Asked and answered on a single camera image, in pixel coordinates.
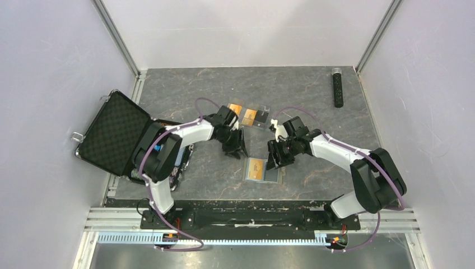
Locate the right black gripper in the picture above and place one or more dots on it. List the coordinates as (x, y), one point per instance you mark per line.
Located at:
(274, 161)

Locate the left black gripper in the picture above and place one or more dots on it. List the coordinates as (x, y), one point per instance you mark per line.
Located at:
(238, 144)

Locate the grey card holder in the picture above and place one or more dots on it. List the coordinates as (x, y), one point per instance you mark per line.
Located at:
(274, 176)

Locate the clear plastic card box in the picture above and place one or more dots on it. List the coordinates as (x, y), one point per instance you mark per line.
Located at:
(262, 117)

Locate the black glitter microphone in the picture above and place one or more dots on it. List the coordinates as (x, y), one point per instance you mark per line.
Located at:
(337, 87)

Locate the gold VIP credit card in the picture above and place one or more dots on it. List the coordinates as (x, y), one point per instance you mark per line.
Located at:
(255, 169)

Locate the orange credit cards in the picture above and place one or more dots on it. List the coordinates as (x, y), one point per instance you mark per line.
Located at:
(246, 115)

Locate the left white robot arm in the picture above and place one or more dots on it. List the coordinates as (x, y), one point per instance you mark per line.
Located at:
(158, 149)

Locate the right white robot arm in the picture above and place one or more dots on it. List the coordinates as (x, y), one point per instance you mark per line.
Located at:
(377, 183)

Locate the blue playing card deck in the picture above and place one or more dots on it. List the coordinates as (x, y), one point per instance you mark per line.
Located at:
(179, 157)

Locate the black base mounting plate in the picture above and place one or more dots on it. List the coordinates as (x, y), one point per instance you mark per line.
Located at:
(255, 219)

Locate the black poker chip case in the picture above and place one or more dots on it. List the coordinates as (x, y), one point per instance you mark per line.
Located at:
(114, 134)

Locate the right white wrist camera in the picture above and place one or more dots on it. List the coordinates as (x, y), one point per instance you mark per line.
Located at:
(278, 130)

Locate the slotted cable duct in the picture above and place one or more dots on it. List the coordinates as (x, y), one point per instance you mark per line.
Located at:
(170, 239)

